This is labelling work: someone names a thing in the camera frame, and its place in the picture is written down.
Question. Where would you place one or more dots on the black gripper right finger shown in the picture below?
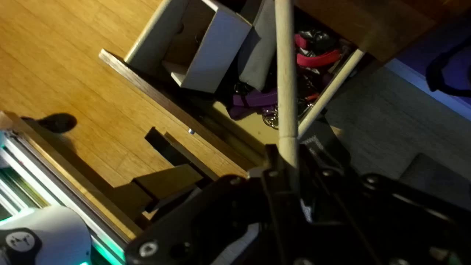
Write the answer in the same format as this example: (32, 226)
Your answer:
(371, 220)

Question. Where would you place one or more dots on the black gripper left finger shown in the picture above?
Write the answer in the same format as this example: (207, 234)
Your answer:
(200, 231)

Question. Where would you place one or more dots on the wooden spoon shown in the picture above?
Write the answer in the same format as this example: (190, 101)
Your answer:
(285, 83)

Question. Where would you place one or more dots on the robot base platform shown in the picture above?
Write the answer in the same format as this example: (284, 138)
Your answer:
(50, 213)

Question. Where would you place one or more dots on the open wooden drawer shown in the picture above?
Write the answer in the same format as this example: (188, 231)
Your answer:
(225, 123)

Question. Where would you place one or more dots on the white cardboard box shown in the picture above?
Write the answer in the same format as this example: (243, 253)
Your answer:
(204, 45)

